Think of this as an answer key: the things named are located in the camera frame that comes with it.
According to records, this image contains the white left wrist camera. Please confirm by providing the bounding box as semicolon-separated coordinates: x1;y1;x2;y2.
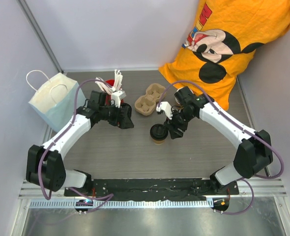
111;90;126;108

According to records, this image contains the bundle of wrapped white straws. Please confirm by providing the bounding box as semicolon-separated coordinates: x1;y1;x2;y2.
95;69;123;95

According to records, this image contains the stack of cardboard cup carriers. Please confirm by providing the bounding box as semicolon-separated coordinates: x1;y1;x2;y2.
134;83;165;116

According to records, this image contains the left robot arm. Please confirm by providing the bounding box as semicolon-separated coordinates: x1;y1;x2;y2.
26;90;134;196

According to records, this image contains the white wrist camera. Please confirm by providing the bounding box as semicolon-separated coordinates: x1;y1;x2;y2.
111;90;126;108
156;101;173;120

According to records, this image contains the light blue paper bag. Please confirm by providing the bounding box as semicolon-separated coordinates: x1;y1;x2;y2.
26;70;86;132

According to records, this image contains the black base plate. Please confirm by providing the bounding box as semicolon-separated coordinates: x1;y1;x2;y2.
76;178;239;204

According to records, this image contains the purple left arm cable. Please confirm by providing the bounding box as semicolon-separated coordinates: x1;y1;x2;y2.
37;79;114;213

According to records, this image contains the aluminium frame rail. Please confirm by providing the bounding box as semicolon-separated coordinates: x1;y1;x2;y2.
16;0;64;73

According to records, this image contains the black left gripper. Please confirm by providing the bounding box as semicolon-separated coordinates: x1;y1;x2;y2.
100;101;134;129

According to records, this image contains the brown paper cup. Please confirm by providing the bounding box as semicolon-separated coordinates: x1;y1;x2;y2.
152;139;165;145

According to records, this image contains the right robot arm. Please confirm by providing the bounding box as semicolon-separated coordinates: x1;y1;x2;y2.
156;87;273;194

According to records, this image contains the stack of paper cups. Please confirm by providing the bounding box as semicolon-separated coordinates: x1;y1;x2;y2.
175;97;183;109

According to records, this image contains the black coffee cup lid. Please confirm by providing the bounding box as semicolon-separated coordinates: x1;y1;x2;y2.
150;124;168;141

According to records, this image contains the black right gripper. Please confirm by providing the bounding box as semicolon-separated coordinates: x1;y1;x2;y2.
164;109;195;140

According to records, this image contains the red straw holder cup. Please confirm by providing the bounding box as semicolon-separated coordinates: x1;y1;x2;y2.
104;80;115;105

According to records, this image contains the orange Mickey Mouse cloth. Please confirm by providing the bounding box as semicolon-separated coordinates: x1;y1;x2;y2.
159;0;290;110

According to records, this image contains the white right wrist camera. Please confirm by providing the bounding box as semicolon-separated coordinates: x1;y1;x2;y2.
156;101;173;120

